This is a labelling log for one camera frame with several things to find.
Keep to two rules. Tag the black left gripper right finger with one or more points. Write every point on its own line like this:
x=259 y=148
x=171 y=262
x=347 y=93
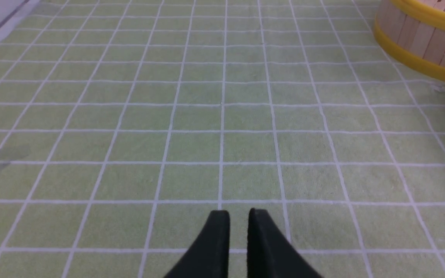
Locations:
x=269 y=254

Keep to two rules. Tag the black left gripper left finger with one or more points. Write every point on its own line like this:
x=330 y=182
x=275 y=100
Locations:
x=208 y=255

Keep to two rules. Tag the green checked tablecloth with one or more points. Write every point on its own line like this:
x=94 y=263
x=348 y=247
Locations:
x=123 y=123

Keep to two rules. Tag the bamboo steamer basket yellow rim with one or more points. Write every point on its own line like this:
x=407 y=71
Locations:
x=413 y=33

